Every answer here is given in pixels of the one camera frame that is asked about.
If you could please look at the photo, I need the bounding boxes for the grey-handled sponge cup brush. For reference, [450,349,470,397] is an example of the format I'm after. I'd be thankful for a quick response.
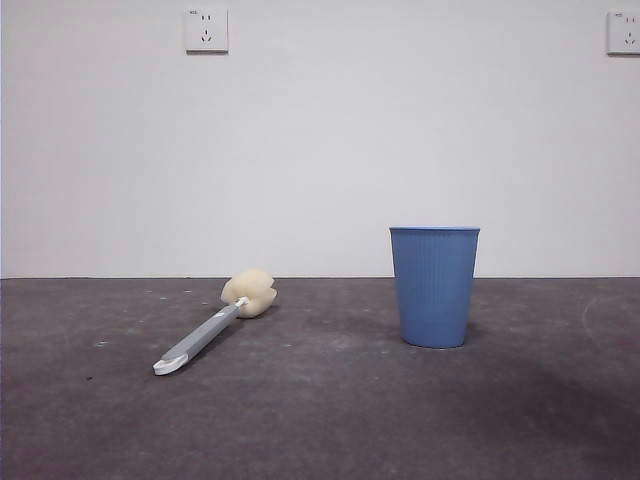
[152,267,279,377]

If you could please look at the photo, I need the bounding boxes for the white wall socket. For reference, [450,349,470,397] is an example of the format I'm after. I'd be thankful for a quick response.
[185,7,230,54]
[606,10,640,56]

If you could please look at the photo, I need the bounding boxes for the blue ribbed plastic cup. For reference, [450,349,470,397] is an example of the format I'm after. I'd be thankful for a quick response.
[389,225,481,350]

